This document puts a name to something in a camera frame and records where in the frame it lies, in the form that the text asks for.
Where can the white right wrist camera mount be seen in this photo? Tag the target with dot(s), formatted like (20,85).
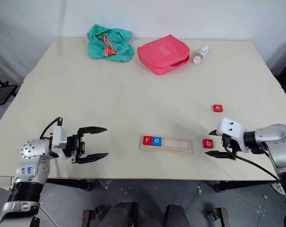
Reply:
(231,128)

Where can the brown wheeled base bracket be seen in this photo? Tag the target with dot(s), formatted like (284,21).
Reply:
(89,218)
(218,217)

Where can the red letter b block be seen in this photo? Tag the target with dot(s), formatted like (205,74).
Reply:
(208,143)

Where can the red letter o block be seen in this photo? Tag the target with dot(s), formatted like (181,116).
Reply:
(218,108)

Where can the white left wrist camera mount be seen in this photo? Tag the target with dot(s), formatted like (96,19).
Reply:
(58,137)

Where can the blue letter o block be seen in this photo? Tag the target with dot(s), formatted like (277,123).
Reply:
(157,141)

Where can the white pink small bottle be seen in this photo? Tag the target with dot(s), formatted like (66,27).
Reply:
(200,55)

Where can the red letter r block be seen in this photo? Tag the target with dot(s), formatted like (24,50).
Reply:
(147,140)

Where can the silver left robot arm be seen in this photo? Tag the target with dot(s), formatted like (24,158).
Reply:
(30,165)

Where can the black metal stand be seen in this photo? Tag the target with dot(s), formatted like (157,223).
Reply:
(2,93)

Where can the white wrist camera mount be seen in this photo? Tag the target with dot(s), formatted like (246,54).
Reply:
(231,128)
(58,137)

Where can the dark rounded shape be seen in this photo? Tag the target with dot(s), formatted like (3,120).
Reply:
(122,215)
(177,216)

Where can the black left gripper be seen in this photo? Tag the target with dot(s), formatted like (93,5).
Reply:
(76,147)

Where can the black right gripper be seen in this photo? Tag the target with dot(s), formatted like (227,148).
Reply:
(230,144)

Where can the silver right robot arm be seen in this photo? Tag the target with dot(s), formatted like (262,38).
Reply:
(277,146)

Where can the black table leg frame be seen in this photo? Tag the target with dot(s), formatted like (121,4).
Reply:
(69,184)
(244,185)

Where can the small clear plastic bag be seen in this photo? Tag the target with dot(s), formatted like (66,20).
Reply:
(105,183)

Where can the pink fabric zip pouch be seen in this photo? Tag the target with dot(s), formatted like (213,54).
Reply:
(161,55)

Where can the wooden letter tray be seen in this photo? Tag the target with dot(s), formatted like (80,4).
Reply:
(175,144)

